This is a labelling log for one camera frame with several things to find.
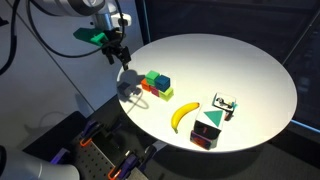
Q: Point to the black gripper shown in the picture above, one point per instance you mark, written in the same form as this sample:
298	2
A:
113	40

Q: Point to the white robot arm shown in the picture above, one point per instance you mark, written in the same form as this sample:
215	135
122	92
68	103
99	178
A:
76	6

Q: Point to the orange block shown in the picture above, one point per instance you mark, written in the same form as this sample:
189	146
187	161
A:
145	85

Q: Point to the green block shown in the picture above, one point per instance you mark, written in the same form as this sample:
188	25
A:
152	76

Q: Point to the magenta block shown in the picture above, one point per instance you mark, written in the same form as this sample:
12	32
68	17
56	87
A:
154	91

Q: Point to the blue block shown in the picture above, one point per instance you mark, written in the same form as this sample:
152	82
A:
162	83

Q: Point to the yellow-green block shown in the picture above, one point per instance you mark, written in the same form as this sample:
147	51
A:
166	94

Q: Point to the purple orange clamp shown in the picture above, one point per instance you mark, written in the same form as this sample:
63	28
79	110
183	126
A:
60	155
90	130
126	165

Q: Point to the yellow banana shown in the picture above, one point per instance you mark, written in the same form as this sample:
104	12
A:
181	113

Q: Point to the white table leg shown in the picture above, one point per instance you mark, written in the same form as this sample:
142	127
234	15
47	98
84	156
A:
159	145

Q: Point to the tall box with green triangle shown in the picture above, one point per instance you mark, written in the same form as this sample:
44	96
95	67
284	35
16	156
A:
208	121

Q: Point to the small picture cube number four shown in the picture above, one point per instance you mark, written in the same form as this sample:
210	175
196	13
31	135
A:
224	100

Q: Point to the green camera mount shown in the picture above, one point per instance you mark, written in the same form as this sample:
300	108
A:
91	36

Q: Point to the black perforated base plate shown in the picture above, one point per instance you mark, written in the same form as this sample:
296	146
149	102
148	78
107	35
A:
96	160

